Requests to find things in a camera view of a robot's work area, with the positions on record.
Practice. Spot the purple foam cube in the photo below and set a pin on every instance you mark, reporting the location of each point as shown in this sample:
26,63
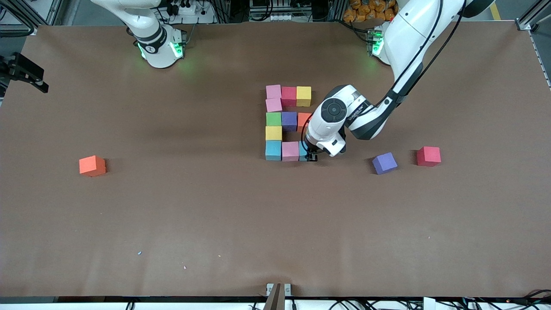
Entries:
289,122
384,163

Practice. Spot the yellow foam cube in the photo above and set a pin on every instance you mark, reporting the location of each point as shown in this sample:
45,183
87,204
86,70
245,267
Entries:
273,133
303,96

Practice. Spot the aluminium table side rail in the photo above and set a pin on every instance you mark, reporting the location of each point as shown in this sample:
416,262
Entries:
543,64

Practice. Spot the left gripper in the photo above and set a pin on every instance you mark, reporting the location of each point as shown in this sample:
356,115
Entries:
311,152

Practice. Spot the green foam cube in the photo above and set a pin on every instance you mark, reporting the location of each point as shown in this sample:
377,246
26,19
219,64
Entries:
273,119

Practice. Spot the brown mounting post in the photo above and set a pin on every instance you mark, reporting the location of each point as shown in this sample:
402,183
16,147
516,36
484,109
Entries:
274,299

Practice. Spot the pink foam cube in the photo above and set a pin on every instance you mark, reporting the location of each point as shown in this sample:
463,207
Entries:
290,151
273,91
274,105

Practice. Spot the metal table edge bracket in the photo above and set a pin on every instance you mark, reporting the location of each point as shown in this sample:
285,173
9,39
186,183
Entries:
287,288

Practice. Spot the crimson foam cube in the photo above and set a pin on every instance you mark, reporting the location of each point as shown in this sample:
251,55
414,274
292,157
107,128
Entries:
289,97
428,156

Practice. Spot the orange foam cube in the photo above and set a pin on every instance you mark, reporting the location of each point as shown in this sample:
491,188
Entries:
92,165
303,120

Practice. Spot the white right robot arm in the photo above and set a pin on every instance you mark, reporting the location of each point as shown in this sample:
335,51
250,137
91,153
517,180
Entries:
158,54

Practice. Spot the black equipment rack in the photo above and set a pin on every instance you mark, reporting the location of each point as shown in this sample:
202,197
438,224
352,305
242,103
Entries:
310,10

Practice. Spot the aluminium frame profile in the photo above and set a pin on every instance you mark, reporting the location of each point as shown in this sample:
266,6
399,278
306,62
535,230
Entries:
523,25
31,30

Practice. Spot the orange snack bags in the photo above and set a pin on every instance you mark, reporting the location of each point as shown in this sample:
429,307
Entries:
363,12

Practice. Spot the blue foam cube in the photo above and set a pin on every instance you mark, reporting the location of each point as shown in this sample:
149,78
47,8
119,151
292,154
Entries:
302,150
273,150

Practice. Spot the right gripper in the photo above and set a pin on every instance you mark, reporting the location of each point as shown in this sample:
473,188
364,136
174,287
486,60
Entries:
4,69

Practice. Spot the white power strip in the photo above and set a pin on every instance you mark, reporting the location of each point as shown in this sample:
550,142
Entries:
189,9

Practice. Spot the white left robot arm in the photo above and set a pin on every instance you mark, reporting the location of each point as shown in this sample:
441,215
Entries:
333,110

